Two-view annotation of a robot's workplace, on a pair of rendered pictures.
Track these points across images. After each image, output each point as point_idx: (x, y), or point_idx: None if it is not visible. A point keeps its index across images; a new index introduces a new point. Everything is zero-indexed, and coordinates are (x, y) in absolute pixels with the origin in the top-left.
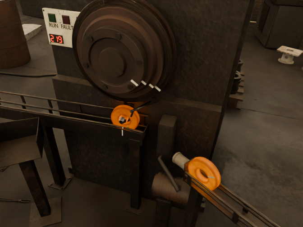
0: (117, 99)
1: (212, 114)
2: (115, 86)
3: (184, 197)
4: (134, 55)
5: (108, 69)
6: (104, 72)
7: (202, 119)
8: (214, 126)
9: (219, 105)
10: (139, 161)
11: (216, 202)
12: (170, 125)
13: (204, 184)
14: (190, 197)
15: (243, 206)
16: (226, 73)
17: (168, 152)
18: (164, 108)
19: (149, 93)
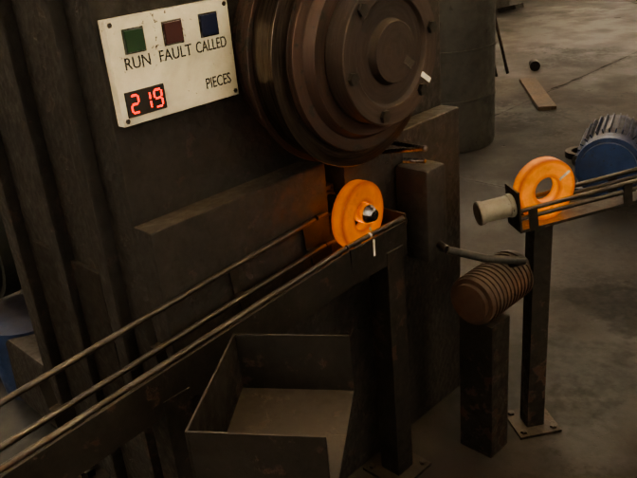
0: (360, 161)
1: (451, 118)
2: (398, 103)
3: (527, 273)
4: (424, 15)
5: (393, 66)
6: (388, 77)
7: (441, 139)
8: (456, 142)
9: (439, 104)
10: (405, 302)
11: (588, 210)
12: (440, 164)
13: (562, 197)
14: (536, 259)
15: (611, 183)
16: (436, 36)
17: (445, 230)
18: (391, 154)
19: None
